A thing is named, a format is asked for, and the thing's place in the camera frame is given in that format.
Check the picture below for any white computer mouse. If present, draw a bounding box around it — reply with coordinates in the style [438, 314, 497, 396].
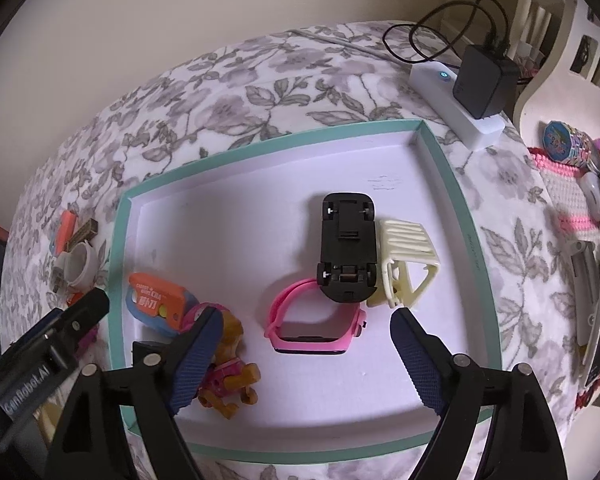
[580, 172, 600, 221]

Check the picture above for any cream claw hair clip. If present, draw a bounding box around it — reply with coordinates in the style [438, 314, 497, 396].
[365, 217, 442, 310]

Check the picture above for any silver hair clip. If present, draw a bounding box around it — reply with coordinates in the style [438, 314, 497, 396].
[562, 240, 600, 346]

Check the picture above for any white wooden chair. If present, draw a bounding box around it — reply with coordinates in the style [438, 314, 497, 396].
[512, 0, 600, 136]

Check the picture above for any white power strip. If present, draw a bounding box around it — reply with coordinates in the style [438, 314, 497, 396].
[409, 61, 506, 150]

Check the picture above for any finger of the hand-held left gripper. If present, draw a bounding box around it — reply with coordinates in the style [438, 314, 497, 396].
[62, 287, 111, 343]

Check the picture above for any brown puppy toy figure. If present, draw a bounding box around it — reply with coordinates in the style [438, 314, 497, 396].
[180, 302, 261, 420]

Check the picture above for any black power adapter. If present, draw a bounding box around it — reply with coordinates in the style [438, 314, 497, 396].
[452, 44, 521, 120]

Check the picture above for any black toy car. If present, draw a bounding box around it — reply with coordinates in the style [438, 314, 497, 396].
[314, 191, 379, 304]

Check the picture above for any white round ring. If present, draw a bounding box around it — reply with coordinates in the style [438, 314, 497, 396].
[55, 244, 101, 291]

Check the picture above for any black cable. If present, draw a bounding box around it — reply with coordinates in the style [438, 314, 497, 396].
[382, 0, 511, 66]

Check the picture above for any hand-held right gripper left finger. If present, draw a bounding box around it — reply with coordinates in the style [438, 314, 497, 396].
[45, 305, 225, 480]

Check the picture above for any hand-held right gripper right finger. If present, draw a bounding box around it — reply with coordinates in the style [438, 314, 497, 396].
[389, 307, 568, 480]

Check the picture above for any orange toy utility knife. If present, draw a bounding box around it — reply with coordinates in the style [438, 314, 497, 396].
[126, 272, 201, 338]

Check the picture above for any orange and blue toy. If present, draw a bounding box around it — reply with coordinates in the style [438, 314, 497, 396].
[50, 208, 78, 256]

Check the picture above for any pink knitted mat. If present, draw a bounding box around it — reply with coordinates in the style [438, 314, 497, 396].
[527, 147, 600, 233]

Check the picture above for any pink smartwatch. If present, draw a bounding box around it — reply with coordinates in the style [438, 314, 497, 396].
[263, 279, 370, 356]

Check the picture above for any white charger plug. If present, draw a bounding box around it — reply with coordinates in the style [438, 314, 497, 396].
[47, 255, 68, 295]

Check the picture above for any teal shallow box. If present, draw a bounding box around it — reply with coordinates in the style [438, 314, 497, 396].
[107, 118, 503, 466]

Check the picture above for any gold patterned hair clip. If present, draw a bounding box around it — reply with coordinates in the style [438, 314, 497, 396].
[65, 219, 100, 252]

